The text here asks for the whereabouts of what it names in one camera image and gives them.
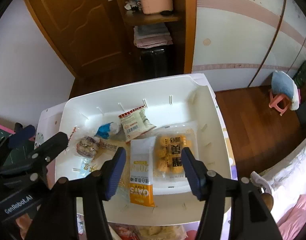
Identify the clear nut mix packet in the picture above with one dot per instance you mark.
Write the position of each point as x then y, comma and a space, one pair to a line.
86, 146

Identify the pink plastic stool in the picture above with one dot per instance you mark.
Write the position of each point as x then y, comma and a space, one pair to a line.
280, 103

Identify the pink quilt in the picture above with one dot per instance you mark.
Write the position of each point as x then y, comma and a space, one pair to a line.
297, 217

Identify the floral sliding door wardrobe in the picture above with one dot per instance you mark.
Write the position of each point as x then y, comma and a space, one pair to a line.
230, 42

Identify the white bedding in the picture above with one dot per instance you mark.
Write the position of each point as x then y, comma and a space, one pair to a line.
290, 165

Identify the black chalkboard knob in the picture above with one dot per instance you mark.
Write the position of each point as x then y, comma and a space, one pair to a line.
18, 127

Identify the stack of folded towels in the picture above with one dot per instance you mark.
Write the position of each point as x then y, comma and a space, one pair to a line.
153, 36

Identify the green cloth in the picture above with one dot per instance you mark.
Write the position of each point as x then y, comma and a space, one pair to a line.
303, 73

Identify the blue foil snack packet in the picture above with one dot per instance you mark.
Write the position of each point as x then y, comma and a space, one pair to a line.
105, 131

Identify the blue plush cushion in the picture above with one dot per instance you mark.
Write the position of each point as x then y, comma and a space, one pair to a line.
282, 83

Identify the white plastic storage bin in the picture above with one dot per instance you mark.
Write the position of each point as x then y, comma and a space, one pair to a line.
172, 112

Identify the black suitcase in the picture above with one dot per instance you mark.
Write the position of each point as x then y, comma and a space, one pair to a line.
154, 62

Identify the yellow pastry ball packet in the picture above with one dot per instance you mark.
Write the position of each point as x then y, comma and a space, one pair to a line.
167, 155

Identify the orange and white oat packet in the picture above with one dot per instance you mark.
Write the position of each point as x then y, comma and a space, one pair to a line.
140, 165

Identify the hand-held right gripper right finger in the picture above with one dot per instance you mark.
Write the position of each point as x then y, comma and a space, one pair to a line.
192, 172

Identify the brown wooden door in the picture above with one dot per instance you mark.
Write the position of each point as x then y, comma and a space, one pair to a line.
68, 17

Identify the wooden corner shelf unit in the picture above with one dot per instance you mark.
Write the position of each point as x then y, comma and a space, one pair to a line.
190, 30

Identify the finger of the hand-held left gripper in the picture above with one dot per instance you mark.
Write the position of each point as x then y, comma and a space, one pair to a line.
55, 142
28, 131

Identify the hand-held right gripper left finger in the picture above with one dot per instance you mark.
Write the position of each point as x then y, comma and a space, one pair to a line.
116, 172

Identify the brown wooden bedpost knob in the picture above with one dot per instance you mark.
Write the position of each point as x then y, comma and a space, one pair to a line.
267, 199

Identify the yellow puff snack packet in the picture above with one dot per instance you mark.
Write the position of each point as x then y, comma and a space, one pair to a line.
158, 232

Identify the small toys on shelf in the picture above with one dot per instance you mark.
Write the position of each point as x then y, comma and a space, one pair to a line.
133, 3

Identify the white plastic clip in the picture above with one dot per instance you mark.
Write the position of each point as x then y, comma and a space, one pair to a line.
259, 180

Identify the white packet with red edge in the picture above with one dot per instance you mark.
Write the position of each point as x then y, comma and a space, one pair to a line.
134, 125

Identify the toast bread packet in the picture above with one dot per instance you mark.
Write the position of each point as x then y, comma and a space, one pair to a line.
124, 182

